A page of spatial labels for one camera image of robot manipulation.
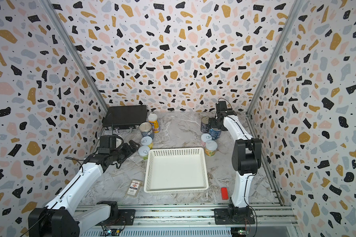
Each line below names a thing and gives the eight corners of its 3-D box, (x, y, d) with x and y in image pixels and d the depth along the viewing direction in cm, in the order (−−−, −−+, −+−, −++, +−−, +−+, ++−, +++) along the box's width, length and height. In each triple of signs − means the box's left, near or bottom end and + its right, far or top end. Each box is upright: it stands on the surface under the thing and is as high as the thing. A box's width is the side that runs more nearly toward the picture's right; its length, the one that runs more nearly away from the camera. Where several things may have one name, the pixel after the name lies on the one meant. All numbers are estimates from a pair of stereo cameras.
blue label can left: (141, 140, 105) (137, 131, 98) (143, 131, 111) (140, 122, 103) (153, 140, 106) (150, 131, 98) (155, 131, 111) (152, 122, 103)
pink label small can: (203, 147, 104) (204, 142, 99) (197, 141, 107) (198, 136, 102) (211, 141, 107) (212, 136, 102) (205, 136, 110) (206, 131, 105)
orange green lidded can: (204, 156, 99) (205, 150, 92) (203, 146, 104) (204, 139, 97) (216, 156, 99) (218, 150, 93) (215, 146, 104) (217, 140, 98)
